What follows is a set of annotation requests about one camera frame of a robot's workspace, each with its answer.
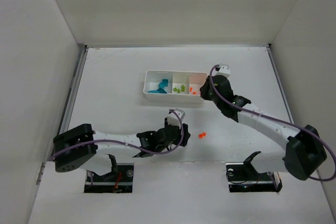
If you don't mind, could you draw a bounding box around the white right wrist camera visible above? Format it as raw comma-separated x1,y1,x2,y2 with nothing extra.
215,64,230,79

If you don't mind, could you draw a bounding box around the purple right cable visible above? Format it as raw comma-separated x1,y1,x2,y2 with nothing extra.
209,64,336,182

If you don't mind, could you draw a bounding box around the white divided container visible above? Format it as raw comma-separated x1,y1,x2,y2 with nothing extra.
143,70,207,103

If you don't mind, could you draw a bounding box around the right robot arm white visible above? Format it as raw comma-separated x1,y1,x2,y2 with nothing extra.
200,75,327,180

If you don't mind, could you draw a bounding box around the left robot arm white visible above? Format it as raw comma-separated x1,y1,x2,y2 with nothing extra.
51,121,191,176

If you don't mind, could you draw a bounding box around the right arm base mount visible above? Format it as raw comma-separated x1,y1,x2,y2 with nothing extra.
225,151,282,193

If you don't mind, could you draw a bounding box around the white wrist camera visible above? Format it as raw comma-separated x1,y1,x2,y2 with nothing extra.
167,109,185,127
215,64,230,79

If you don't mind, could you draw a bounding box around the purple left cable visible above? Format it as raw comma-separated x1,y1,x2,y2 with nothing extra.
51,108,184,162

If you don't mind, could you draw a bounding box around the teal small lego brick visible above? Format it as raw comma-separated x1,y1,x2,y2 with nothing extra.
158,88,166,94

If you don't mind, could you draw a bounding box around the purple cable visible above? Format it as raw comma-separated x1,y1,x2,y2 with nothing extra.
51,108,184,162
209,64,336,182

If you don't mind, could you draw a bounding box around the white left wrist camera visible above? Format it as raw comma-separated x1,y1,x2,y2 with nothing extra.
167,109,185,127

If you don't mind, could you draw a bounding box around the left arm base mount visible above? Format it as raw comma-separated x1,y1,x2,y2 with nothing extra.
84,155,134,194

